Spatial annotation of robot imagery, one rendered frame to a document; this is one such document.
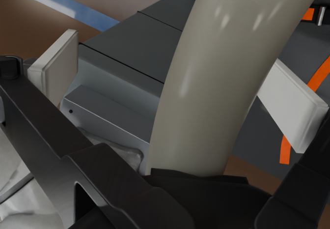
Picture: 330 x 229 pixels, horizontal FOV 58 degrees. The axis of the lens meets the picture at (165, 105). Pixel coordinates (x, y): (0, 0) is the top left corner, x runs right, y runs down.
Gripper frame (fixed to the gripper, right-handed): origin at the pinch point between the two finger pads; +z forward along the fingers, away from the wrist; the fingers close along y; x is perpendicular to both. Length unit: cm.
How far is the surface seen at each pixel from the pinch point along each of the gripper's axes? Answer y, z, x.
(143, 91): -0.8, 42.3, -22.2
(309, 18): 62, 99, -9
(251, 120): 56, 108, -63
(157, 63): 2, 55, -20
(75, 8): -39, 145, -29
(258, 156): 66, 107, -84
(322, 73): 75, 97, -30
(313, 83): 73, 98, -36
